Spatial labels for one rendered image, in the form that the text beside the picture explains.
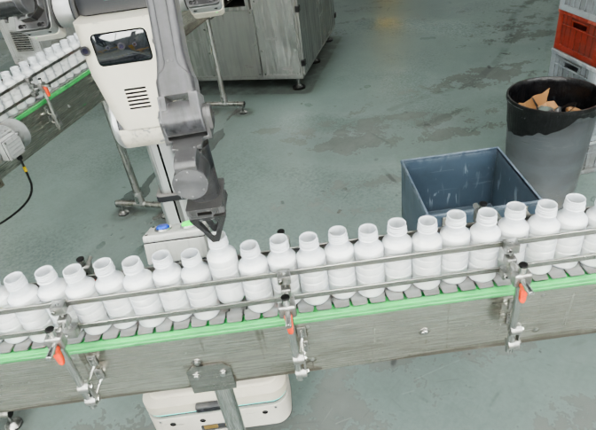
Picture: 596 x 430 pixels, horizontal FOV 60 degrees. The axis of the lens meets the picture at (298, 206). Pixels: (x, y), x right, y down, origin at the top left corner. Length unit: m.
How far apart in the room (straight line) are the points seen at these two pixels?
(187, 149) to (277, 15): 3.78
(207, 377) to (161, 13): 0.76
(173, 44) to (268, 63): 3.88
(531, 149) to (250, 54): 2.75
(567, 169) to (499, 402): 1.30
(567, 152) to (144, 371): 2.28
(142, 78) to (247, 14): 3.23
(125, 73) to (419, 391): 1.57
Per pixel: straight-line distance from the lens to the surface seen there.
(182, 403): 2.00
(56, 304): 1.13
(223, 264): 1.03
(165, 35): 0.89
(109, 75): 1.51
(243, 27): 4.72
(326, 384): 2.22
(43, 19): 1.57
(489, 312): 1.19
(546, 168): 2.92
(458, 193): 1.80
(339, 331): 1.13
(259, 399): 1.96
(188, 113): 0.87
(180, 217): 1.74
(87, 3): 1.55
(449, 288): 1.14
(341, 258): 1.03
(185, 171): 0.83
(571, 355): 2.42
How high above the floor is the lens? 1.79
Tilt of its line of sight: 35 degrees down
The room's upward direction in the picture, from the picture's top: 8 degrees counter-clockwise
